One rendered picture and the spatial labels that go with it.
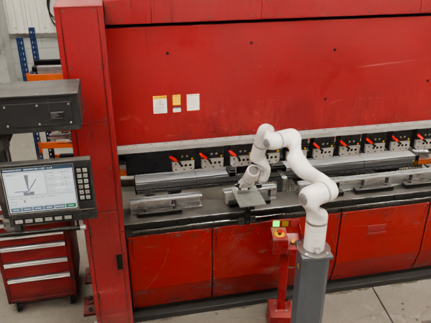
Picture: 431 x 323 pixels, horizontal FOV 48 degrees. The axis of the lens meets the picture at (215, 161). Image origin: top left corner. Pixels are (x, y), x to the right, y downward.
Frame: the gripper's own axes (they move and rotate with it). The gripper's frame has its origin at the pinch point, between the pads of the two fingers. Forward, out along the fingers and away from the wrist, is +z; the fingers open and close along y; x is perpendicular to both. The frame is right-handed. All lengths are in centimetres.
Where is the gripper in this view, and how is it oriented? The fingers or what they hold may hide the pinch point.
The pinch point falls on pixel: (244, 188)
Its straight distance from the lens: 341.7
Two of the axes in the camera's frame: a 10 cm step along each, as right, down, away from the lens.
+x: 1.6, 9.1, -3.9
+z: -1.3, 4.1, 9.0
